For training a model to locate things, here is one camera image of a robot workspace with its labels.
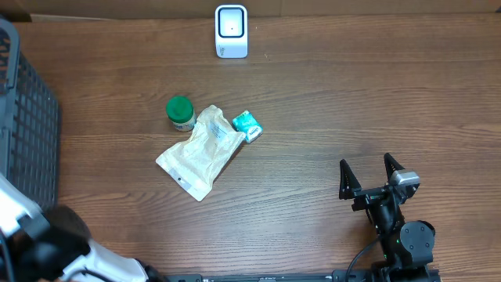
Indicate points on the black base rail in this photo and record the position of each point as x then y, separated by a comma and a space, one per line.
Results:
274, 277

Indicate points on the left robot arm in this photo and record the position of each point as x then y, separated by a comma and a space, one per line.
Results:
54, 245

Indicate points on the grey plastic basket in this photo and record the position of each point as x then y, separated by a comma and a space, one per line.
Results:
30, 125

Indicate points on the white barcode scanner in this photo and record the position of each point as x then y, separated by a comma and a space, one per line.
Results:
231, 31

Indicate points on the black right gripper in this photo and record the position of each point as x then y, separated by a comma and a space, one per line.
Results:
351, 188

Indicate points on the green lid jar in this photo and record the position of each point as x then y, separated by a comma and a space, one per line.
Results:
181, 113

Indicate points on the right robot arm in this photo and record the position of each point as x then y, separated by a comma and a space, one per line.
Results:
407, 246

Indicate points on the teal tissue pack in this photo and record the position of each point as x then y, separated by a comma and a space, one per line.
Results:
246, 123

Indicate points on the beige paper pouch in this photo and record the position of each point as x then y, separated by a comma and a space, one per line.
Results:
195, 163

